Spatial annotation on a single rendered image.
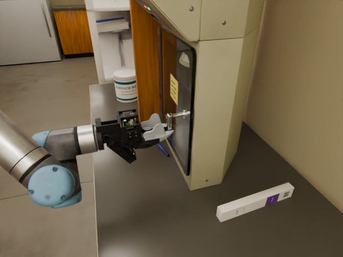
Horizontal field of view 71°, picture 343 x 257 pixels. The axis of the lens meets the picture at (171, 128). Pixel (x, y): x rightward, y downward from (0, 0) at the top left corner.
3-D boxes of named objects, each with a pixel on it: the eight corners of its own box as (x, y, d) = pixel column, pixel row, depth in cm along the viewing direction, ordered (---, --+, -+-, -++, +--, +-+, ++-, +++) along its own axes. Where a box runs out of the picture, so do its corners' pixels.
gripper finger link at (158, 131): (177, 124, 65) (143, 128, 63) (176, 140, 68) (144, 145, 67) (174, 117, 67) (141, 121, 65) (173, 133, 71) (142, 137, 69)
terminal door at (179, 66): (163, 128, 101) (161, 26, 79) (189, 178, 76) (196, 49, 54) (162, 128, 100) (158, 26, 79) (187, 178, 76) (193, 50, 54)
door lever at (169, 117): (184, 138, 73) (180, 132, 74) (186, 113, 66) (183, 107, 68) (166, 141, 71) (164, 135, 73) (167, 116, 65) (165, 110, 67)
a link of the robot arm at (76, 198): (43, 213, 52) (37, 163, 53) (52, 206, 63) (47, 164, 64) (81, 204, 54) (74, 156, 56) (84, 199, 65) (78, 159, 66)
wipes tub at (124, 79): (137, 92, 143) (135, 67, 135) (141, 101, 133) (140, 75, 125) (115, 94, 140) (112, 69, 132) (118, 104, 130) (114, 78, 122)
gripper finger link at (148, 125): (172, 113, 68) (141, 120, 65) (172, 129, 72) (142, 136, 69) (169, 107, 70) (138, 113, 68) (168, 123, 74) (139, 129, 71)
